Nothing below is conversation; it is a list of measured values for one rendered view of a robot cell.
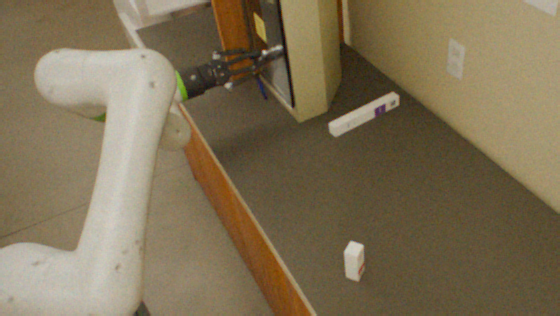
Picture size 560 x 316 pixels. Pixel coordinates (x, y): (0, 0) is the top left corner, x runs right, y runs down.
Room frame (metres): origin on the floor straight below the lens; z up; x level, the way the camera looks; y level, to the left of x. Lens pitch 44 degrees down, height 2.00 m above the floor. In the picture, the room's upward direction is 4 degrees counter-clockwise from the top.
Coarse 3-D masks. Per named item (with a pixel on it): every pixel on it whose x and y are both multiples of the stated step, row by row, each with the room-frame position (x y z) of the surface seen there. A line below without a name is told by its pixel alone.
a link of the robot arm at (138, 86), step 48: (144, 48) 0.91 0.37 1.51; (96, 96) 0.84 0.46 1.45; (144, 96) 0.81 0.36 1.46; (144, 144) 0.74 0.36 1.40; (96, 192) 0.66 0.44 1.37; (144, 192) 0.68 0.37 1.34; (96, 240) 0.58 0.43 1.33; (144, 240) 0.61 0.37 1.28; (48, 288) 0.51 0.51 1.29; (96, 288) 0.50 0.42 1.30
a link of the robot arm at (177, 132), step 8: (176, 112) 1.19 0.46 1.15; (168, 120) 1.10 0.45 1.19; (176, 120) 1.13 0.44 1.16; (184, 120) 1.17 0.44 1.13; (168, 128) 1.09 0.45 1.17; (176, 128) 1.12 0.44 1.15; (184, 128) 1.14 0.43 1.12; (168, 136) 1.09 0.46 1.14; (176, 136) 1.11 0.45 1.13; (184, 136) 1.13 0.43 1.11; (168, 144) 1.10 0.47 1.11; (176, 144) 1.11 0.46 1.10; (184, 144) 1.13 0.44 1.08
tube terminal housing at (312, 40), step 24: (288, 0) 1.38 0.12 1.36; (312, 0) 1.41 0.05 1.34; (336, 0) 1.61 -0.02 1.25; (288, 24) 1.37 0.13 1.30; (312, 24) 1.41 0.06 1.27; (336, 24) 1.59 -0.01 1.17; (288, 48) 1.37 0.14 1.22; (312, 48) 1.41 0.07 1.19; (336, 48) 1.57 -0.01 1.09; (312, 72) 1.40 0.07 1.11; (336, 72) 1.55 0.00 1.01; (312, 96) 1.40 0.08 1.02
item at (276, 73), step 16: (256, 0) 1.51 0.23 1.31; (272, 0) 1.39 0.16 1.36; (272, 16) 1.41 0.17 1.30; (256, 32) 1.56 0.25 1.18; (272, 32) 1.43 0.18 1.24; (256, 48) 1.59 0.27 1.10; (272, 64) 1.47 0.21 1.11; (272, 80) 1.50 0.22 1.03; (288, 80) 1.37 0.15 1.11; (288, 96) 1.39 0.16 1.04
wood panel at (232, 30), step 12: (216, 0) 1.66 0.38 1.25; (228, 0) 1.68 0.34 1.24; (240, 0) 1.70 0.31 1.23; (216, 12) 1.65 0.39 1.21; (228, 12) 1.67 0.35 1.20; (240, 12) 1.69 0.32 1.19; (228, 24) 1.67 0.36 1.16; (240, 24) 1.69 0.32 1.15; (228, 36) 1.66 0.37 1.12; (240, 36) 1.68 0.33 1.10; (228, 48) 1.66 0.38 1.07; (228, 60) 1.65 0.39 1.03; (252, 60) 1.70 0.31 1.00
